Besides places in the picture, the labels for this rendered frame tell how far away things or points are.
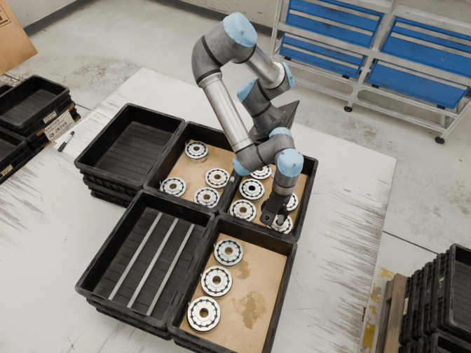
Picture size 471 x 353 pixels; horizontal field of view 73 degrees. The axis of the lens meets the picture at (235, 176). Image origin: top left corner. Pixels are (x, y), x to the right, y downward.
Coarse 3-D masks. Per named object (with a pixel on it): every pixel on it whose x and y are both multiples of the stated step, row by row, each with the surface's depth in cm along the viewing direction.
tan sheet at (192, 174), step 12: (180, 156) 140; (216, 156) 142; (228, 156) 142; (180, 168) 136; (192, 168) 137; (204, 168) 137; (228, 168) 138; (192, 180) 133; (204, 180) 133; (192, 192) 129
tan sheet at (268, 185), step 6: (300, 174) 138; (270, 180) 135; (300, 180) 137; (264, 186) 133; (270, 186) 133; (300, 186) 134; (270, 192) 132; (294, 192) 132; (300, 192) 133; (234, 198) 129; (264, 198) 130; (300, 198) 131; (258, 204) 128; (228, 210) 125; (258, 210) 126; (258, 216) 124; (294, 216) 125; (258, 222) 123; (294, 222) 124
